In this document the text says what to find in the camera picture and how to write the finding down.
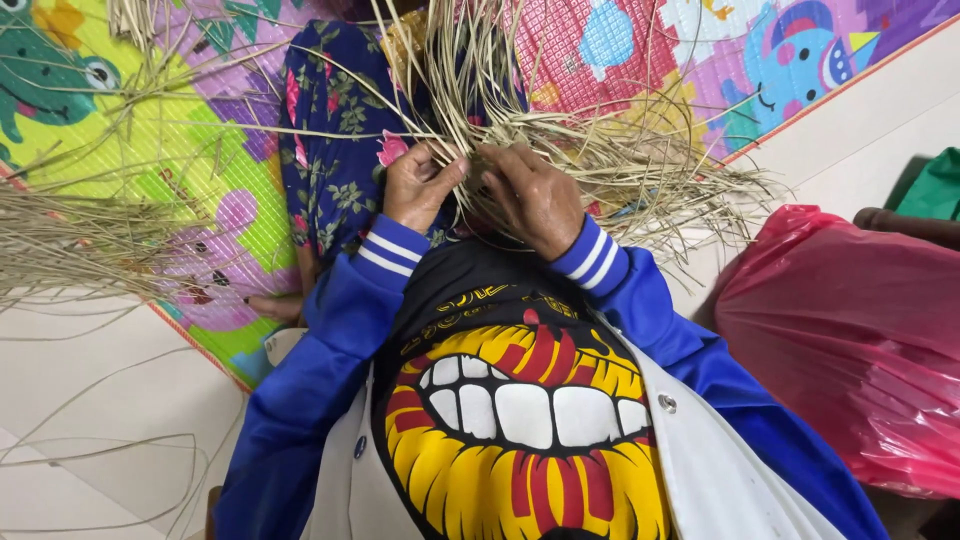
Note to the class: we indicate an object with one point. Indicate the person's right hand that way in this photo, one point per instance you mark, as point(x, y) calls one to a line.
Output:
point(541, 210)

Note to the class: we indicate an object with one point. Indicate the person's left hand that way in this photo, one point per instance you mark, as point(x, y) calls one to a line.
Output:
point(412, 196)

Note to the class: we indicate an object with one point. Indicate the woven dry straw piece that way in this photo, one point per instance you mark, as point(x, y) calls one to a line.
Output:
point(480, 112)

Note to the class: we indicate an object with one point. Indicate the blue floral trousers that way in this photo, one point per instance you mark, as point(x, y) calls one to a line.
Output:
point(334, 165)

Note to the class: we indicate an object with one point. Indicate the yellow patterned cloth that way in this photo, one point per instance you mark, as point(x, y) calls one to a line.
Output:
point(405, 41)

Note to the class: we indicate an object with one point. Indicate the person's foot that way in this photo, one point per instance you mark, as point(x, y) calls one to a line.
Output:
point(279, 306)

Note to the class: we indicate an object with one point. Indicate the black mouth print shirt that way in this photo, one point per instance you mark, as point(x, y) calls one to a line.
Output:
point(517, 405)

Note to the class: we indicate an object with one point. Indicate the colourful cartoon play mat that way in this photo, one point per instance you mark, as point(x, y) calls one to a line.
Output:
point(180, 150)

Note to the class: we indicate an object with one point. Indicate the blue and white jacket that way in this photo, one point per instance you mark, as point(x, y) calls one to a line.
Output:
point(720, 450)

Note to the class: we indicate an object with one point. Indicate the heap of dry straw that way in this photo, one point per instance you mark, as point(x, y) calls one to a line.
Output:
point(82, 240)

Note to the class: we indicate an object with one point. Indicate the red plastic bag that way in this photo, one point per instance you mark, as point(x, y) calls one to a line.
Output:
point(847, 345)

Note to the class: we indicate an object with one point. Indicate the loose straw strands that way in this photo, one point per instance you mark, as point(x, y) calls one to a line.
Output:
point(112, 450)

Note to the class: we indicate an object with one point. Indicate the green bag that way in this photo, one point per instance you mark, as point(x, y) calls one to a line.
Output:
point(934, 187)

